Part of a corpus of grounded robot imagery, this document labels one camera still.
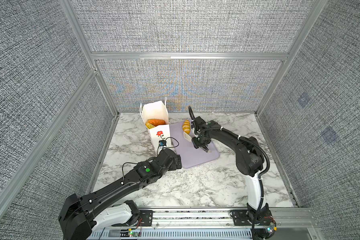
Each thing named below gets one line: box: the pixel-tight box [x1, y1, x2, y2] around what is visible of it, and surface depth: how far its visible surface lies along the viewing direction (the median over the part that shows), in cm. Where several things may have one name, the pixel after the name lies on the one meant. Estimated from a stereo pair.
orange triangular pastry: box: [147, 119, 166, 127], surface depth 96 cm
